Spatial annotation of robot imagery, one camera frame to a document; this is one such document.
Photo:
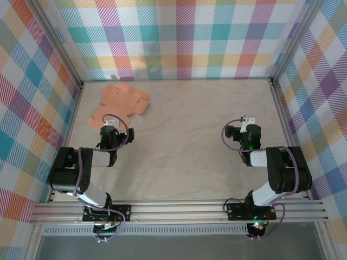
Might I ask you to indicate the orange paper box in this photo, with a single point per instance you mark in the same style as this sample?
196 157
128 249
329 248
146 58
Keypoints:
122 100

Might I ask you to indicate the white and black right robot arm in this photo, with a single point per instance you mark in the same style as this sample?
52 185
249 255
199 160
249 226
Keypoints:
292 173

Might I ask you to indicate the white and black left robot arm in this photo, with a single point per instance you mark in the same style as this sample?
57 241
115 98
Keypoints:
66 173

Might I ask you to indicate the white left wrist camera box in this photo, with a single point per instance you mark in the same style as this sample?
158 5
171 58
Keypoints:
112 122

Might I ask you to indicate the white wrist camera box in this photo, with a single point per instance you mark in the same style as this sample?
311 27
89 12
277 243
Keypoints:
112 122
248 119

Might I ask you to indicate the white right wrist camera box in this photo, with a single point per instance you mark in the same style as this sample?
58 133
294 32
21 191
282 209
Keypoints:
248 119

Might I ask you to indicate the aluminium side rail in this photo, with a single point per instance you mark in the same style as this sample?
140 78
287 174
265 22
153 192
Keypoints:
72 113
282 113

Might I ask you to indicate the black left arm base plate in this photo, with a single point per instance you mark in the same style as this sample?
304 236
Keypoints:
124 212

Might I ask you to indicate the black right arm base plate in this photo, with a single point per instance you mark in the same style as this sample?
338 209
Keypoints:
236 211

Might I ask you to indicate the aluminium front rail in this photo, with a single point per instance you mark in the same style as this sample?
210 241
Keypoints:
176 211

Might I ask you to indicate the aluminium frame post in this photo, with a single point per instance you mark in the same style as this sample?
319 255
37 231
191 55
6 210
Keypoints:
294 40
60 46

